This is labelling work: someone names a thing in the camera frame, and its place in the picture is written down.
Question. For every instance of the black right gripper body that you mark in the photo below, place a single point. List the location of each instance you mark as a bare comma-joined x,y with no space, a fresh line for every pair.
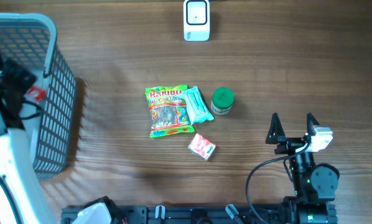
291,144

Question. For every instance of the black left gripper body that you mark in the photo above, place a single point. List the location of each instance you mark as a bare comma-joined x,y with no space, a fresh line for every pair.
13,73

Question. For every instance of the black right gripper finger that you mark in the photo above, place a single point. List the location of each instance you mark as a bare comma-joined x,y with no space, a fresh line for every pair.
311,124
276,134

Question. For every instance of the green lid jar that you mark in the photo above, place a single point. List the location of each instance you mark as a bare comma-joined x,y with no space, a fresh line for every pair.
222,100

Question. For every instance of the red white snack packet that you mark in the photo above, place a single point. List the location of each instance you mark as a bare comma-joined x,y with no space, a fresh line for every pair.
201,146

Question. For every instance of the teal tissue packet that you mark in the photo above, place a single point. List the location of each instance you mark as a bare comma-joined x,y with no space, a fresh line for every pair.
196,107

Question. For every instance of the Haribo gummy candy bag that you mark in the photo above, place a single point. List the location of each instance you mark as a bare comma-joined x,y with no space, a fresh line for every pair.
168,111

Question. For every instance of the red Nescafe coffee stick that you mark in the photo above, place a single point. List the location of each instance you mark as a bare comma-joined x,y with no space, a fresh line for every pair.
36,93

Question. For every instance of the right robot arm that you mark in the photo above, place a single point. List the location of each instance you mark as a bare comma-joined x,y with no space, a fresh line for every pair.
314,184

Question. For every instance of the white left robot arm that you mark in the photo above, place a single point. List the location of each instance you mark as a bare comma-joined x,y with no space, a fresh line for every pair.
21,196

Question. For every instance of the white barcode scanner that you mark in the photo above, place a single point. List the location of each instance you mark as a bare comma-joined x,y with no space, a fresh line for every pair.
196,20

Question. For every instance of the grey plastic shopping basket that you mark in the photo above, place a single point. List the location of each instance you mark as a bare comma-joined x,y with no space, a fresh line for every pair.
31,40

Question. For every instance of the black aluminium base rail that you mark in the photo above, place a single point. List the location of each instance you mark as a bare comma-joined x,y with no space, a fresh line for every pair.
270,213

